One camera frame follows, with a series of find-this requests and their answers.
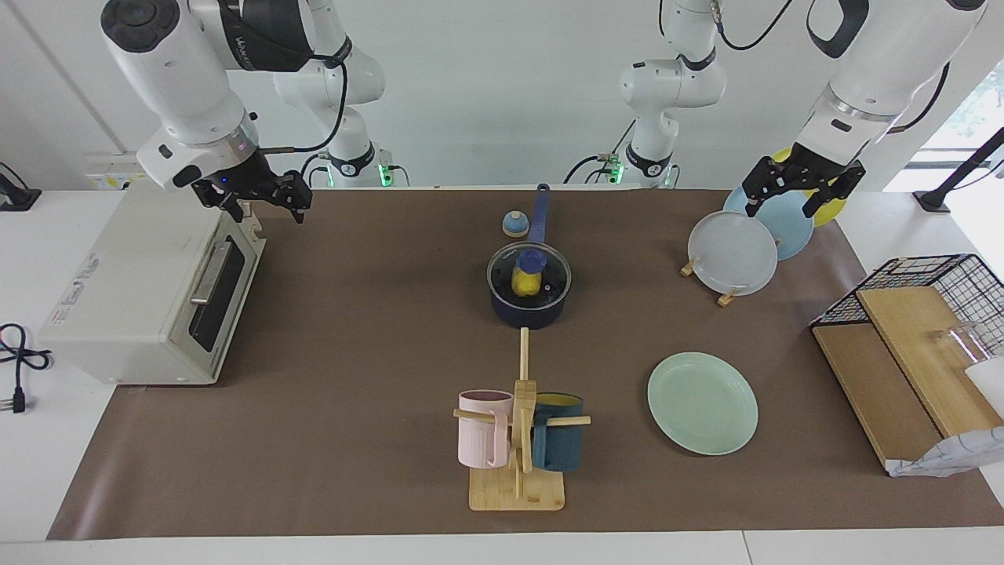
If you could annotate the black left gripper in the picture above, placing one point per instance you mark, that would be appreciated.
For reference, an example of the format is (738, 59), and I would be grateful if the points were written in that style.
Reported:
(809, 174)

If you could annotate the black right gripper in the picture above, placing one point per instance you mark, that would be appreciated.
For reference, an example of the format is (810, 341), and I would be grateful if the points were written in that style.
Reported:
(243, 184)

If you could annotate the glass lid blue knob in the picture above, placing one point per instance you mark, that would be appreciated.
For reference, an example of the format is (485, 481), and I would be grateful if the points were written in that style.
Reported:
(532, 259)

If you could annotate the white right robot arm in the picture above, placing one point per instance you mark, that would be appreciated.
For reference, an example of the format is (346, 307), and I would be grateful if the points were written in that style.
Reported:
(172, 71)

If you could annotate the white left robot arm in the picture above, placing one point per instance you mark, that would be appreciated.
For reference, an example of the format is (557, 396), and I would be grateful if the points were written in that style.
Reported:
(886, 63)

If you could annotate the light blue plate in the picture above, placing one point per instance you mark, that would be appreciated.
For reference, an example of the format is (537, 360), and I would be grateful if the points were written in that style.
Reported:
(792, 234)

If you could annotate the yellow plate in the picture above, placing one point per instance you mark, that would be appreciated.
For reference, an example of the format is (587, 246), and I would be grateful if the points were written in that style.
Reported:
(831, 213)

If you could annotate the grey plate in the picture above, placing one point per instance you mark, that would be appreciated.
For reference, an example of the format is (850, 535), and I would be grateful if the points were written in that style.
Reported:
(733, 255)

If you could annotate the wooden plate rack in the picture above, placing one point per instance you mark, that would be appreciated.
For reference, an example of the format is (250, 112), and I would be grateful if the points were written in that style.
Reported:
(728, 298)

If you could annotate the light green plate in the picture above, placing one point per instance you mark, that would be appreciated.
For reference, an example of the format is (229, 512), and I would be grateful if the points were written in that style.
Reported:
(702, 404)

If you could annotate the beige toaster oven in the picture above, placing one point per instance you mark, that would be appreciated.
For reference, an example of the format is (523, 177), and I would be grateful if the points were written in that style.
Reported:
(133, 282)

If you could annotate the light wooden shelf board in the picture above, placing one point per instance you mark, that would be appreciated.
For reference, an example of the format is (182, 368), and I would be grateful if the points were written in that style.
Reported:
(918, 345)

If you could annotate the dark wooden shelf board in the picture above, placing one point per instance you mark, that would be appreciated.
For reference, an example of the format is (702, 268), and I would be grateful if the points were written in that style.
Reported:
(871, 384)

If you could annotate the clear glass cup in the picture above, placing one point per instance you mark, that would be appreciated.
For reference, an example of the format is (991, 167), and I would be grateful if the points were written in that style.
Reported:
(957, 341)

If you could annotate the black table clamp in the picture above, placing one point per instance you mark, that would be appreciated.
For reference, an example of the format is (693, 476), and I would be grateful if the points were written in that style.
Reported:
(20, 200)

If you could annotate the small blue bell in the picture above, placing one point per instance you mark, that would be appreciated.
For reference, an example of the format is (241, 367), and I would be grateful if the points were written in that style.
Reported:
(514, 226)

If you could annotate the brown table mat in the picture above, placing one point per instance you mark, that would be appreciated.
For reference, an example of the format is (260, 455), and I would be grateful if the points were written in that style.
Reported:
(353, 439)

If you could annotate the white plastic container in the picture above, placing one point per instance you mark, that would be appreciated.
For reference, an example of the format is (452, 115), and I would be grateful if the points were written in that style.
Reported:
(990, 388)

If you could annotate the white checked cloth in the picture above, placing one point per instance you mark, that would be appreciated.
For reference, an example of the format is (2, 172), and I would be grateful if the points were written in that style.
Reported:
(949, 455)

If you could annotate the pink mug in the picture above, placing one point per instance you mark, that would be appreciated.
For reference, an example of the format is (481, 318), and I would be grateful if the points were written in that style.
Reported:
(478, 439)

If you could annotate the dark blue mug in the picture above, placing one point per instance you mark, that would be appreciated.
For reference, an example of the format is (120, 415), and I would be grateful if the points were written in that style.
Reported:
(561, 447)

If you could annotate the wooden mug tree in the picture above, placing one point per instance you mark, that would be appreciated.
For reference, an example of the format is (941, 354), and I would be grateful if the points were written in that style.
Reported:
(518, 490)

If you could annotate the black camera stand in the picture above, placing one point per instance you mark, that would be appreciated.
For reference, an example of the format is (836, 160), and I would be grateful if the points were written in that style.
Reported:
(933, 200)

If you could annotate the white wall socket box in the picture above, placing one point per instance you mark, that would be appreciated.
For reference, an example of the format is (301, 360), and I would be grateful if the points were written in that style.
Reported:
(110, 169)

